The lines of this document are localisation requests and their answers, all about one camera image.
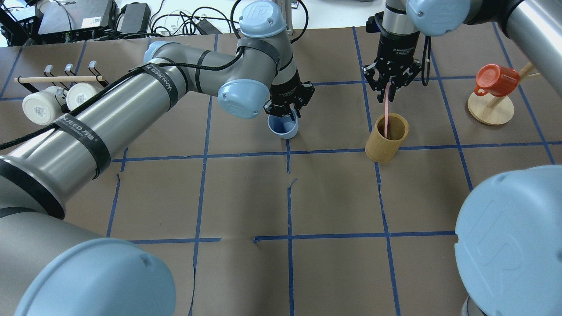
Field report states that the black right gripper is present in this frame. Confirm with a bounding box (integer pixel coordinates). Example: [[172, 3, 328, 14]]
[[362, 33, 422, 104]]

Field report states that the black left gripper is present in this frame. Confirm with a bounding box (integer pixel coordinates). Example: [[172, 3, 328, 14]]
[[263, 80, 315, 120]]

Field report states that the pink chopstick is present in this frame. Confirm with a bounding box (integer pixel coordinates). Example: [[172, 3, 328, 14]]
[[383, 81, 390, 139]]

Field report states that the light blue plastic cup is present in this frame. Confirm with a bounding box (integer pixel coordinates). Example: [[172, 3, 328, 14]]
[[267, 110, 299, 139]]

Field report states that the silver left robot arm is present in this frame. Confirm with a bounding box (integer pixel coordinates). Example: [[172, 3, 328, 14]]
[[1, 0, 314, 316]]

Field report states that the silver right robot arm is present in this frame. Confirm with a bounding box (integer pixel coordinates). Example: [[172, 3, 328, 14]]
[[375, 22, 561, 316]]

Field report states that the white cup on rack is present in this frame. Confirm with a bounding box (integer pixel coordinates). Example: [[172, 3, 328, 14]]
[[66, 83, 101, 111], [22, 86, 68, 126]]

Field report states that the bamboo cylinder holder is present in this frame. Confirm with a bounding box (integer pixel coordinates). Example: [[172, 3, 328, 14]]
[[365, 113, 409, 163]]

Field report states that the wooden mug tree stand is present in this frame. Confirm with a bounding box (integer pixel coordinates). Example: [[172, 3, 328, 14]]
[[466, 62, 540, 126]]

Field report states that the orange mug on stand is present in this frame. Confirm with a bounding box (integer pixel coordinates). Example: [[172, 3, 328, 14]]
[[474, 64, 520, 97]]

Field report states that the wooden dowel on rack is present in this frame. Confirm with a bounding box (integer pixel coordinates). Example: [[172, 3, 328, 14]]
[[13, 75, 106, 84]]

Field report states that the aluminium frame post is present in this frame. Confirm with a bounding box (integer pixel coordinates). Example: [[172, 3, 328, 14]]
[[277, 0, 294, 35]]

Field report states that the black wire cup rack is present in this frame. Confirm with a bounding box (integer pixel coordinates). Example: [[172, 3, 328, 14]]
[[15, 61, 109, 114]]

